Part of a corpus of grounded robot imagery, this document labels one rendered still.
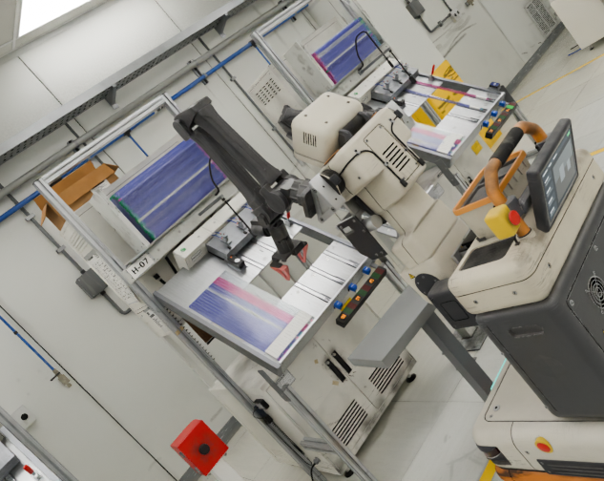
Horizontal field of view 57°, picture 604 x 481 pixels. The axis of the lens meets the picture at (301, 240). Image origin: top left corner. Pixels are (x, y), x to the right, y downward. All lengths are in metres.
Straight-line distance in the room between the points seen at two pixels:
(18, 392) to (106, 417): 0.55
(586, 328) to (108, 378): 3.12
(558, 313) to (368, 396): 1.51
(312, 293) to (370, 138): 0.93
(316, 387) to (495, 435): 0.99
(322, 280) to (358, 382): 0.58
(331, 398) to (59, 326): 1.99
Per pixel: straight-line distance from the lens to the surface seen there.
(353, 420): 2.75
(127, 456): 4.04
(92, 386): 3.98
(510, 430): 1.88
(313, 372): 2.64
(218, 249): 2.58
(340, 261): 2.50
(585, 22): 6.46
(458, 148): 3.07
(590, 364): 1.53
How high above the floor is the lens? 1.38
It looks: 9 degrees down
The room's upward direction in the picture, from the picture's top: 41 degrees counter-clockwise
